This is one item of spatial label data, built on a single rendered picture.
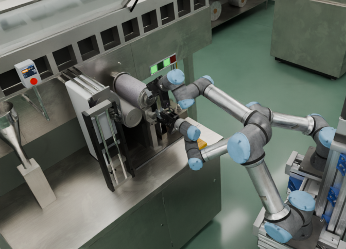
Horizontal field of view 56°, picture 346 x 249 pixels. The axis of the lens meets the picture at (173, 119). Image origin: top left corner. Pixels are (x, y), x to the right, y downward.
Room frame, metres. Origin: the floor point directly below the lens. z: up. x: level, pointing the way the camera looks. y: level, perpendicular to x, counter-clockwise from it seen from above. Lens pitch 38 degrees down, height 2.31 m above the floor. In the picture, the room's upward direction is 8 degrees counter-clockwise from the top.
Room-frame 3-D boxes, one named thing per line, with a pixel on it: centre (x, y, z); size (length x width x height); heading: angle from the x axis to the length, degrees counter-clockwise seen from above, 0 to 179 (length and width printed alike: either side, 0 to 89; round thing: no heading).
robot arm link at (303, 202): (0.89, -0.53, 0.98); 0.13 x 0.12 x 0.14; 127
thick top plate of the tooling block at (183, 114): (1.80, 0.08, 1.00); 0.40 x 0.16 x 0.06; 37
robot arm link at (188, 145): (1.37, -0.09, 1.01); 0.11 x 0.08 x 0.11; 2
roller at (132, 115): (1.59, 0.30, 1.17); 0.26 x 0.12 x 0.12; 37
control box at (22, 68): (1.26, 0.58, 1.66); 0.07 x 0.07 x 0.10; 38
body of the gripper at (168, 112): (1.51, 0.01, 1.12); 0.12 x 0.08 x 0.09; 37
